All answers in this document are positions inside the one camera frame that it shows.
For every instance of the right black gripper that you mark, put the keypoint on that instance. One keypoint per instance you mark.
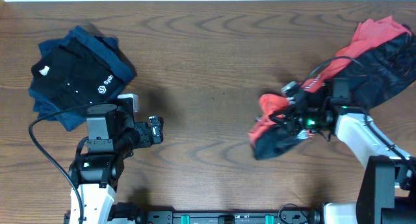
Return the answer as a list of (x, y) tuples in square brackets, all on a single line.
[(290, 121)]

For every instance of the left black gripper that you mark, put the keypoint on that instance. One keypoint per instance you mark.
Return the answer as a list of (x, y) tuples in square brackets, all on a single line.
[(145, 141)]

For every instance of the black patterned jersey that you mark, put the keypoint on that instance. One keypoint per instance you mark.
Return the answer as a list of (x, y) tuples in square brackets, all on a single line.
[(373, 78)]

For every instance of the red soccer t-shirt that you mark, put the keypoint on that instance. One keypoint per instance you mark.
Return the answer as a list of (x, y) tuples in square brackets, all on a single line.
[(369, 35)]

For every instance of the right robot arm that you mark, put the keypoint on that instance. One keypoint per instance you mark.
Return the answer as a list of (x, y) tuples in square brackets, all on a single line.
[(387, 193)]

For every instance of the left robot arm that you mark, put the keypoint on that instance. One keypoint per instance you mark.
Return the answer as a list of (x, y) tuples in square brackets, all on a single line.
[(113, 135)]

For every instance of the black folded polo shirt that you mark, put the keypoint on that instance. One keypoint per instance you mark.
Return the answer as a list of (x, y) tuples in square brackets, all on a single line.
[(71, 76)]

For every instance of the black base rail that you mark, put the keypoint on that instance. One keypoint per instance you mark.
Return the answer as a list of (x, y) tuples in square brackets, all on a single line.
[(287, 214)]

